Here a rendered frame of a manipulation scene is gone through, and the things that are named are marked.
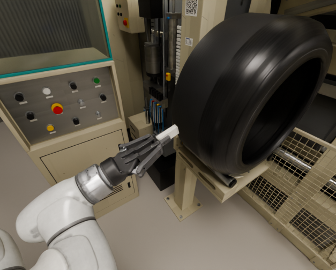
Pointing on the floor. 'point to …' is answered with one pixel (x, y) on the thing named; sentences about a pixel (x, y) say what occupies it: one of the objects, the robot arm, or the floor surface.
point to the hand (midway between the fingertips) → (167, 135)
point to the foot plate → (184, 209)
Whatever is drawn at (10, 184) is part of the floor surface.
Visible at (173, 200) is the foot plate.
